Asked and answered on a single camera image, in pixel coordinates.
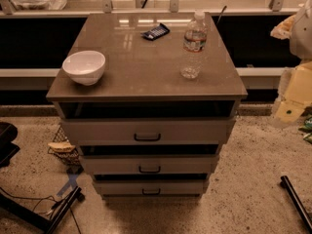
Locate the black stand leg right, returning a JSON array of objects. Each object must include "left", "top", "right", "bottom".
[{"left": 280, "top": 175, "right": 312, "bottom": 234}]

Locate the black chair base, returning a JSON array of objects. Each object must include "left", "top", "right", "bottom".
[{"left": 0, "top": 122, "right": 20, "bottom": 167}]

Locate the grey bottom drawer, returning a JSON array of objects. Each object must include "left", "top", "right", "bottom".
[{"left": 93, "top": 180, "right": 209, "bottom": 197}]

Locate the white ceramic bowl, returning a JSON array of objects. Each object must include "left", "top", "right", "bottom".
[{"left": 62, "top": 51, "right": 106, "bottom": 86}]

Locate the grey top drawer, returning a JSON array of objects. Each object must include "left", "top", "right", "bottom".
[{"left": 61, "top": 119, "right": 235, "bottom": 146}]

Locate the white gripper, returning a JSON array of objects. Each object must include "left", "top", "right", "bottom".
[{"left": 272, "top": 61, "right": 312, "bottom": 128}]

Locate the black stand leg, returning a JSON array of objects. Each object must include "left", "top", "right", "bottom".
[
  {"left": 280, "top": 175, "right": 312, "bottom": 234},
  {"left": 0, "top": 186, "right": 84, "bottom": 234}
]

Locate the clear plastic water bottle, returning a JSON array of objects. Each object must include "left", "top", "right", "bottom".
[{"left": 180, "top": 10, "right": 208, "bottom": 79}]

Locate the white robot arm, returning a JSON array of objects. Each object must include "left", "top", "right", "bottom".
[{"left": 270, "top": 0, "right": 312, "bottom": 128}]

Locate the wire mesh basket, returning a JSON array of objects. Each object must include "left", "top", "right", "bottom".
[{"left": 48, "top": 127, "right": 80, "bottom": 166}]

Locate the grey drawer cabinet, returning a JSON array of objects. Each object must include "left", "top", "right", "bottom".
[{"left": 46, "top": 12, "right": 249, "bottom": 200}]

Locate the black stand leg left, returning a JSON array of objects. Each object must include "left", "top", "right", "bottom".
[{"left": 0, "top": 186, "right": 84, "bottom": 234}]

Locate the green snack bag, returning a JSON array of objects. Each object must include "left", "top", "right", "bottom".
[{"left": 299, "top": 116, "right": 312, "bottom": 144}]

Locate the black cable on floor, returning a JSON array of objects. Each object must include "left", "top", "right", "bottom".
[{"left": 0, "top": 186, "right": 82, "bottom": 234}]

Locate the tan sponge in basket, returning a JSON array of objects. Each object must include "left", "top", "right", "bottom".
[{"left": 48, "top": 141, "right": 75, "bottom": 153}]

